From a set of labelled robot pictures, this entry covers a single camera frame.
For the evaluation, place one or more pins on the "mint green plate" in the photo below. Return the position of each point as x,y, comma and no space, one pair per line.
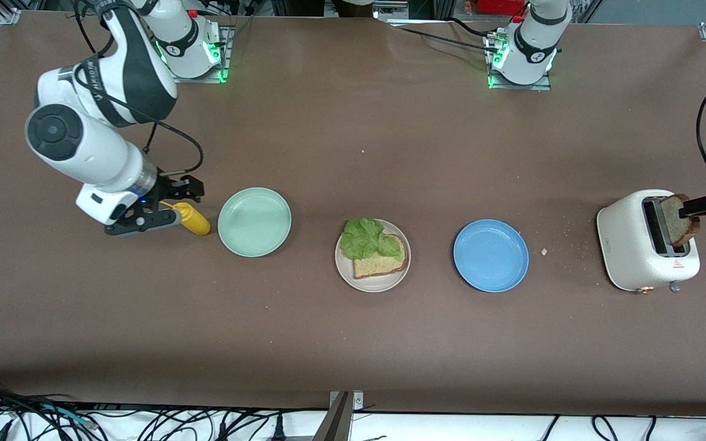
255,222

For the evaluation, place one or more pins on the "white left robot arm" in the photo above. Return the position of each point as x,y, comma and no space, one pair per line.
534,43

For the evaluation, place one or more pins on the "blue plate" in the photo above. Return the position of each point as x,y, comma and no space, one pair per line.
491,255

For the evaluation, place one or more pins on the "beige plate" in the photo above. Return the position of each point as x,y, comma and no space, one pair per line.
374,283

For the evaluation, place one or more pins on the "green lettuce leaf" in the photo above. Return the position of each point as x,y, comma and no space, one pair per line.
365,240

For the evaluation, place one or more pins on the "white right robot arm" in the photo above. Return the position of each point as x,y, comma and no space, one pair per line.
95,153

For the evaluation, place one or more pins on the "red box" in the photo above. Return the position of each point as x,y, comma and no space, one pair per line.
494,6

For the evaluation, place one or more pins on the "light brown bread slice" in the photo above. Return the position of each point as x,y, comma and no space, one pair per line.
377,265

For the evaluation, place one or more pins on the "dark crust bread slice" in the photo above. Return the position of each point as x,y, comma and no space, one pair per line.
671,226

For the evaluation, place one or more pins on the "black power plug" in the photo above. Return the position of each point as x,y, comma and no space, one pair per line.
278,432

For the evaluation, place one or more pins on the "white toaster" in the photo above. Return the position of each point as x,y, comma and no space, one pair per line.
626,245

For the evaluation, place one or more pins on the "yellow squeeze bottle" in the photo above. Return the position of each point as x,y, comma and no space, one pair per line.
193,219

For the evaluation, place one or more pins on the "metal mount beam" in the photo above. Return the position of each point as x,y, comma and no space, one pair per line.
334,422

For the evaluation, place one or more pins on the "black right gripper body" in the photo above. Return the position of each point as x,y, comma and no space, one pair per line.
176,188

